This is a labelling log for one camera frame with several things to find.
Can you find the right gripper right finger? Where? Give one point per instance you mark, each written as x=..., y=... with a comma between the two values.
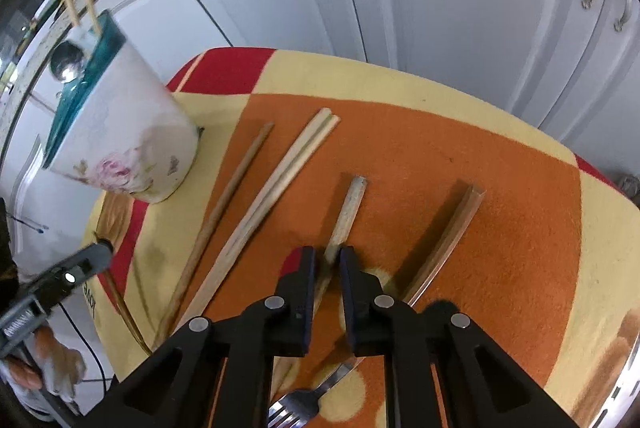
x=441, y=369

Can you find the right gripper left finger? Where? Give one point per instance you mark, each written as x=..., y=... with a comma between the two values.
x=218, y=374

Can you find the metal fork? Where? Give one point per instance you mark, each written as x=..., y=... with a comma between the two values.
x=298, y=407

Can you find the brown wooden chopstick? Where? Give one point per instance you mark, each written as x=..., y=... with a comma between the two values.
x=448, y=241

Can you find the pale wooden chopstick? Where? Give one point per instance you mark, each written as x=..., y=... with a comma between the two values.
x=343, y=226

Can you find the white floral utensil cup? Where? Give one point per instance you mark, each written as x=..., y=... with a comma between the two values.
x=118, y=128

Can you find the light wooden chopstick pair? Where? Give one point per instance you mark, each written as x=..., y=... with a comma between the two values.
x=206, y=291
x=297, y=156

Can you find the dark thin wooden chopstick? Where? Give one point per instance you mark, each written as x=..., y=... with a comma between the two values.
x=206, y=232

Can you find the gloved left hand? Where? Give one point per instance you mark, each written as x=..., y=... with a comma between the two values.
x=61, y=370

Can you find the orange yellow red table cloth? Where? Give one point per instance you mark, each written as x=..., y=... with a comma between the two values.
x=549, y=266

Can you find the metal spoon in cup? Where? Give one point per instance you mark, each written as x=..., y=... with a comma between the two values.
x=67, y=62

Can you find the chopstick in cup left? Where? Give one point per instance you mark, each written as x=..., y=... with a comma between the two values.
x=72, y=13

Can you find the cabinet door handle pair right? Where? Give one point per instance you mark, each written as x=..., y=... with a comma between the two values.
x=624, y=17

